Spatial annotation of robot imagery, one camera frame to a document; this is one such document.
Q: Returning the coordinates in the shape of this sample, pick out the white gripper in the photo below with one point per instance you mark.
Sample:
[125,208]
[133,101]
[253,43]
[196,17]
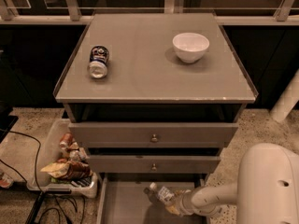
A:
[183,201]

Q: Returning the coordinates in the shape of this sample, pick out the clear blue-label plastic bottle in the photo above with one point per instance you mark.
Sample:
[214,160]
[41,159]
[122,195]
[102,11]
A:
[160,193]

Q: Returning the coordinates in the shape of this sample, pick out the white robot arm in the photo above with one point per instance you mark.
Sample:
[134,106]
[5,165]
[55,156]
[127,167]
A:
[266,191]

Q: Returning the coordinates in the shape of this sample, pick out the brass middle drawer knob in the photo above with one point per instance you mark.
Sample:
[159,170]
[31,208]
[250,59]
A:
[153,167]

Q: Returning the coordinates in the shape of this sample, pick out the brass drawer knob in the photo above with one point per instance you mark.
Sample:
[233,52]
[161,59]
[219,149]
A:
[154,138]
[153,167]

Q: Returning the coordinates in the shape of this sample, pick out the bottom grey open drawer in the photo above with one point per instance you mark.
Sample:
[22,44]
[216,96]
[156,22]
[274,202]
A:
[124,199]

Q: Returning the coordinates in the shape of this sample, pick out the brass top drawer knob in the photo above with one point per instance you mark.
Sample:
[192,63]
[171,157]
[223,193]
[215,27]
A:
[154,138]

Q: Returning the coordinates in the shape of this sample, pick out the middle grey drawer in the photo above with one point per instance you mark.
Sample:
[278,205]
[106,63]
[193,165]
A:
[142,164]

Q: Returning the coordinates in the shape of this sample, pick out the grey drawer cabinet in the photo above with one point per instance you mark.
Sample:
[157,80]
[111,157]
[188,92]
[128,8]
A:
[147,82]

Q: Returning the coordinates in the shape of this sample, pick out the top grey drawer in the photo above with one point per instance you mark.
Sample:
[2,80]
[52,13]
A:
[138,134]

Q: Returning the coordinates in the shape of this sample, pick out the crumpled white wrapper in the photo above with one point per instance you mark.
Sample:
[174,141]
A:
[77,153]

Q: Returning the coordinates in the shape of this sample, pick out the brown snack bag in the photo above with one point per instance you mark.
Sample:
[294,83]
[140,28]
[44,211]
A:
[70,170]

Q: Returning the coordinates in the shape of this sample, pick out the orange soda can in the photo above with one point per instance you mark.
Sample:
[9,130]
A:
[66,141]

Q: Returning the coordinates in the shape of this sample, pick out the clear plastic bin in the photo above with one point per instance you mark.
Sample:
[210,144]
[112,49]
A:
[49,153]

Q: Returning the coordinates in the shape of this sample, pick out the blue soda can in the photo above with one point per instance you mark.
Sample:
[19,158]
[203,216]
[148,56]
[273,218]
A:
[98,62]

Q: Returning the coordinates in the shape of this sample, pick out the white ceramic bowl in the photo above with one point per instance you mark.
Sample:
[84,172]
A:
[190,47]

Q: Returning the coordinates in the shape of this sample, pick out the metal window railing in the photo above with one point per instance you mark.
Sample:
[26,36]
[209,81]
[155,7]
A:
[227,12]

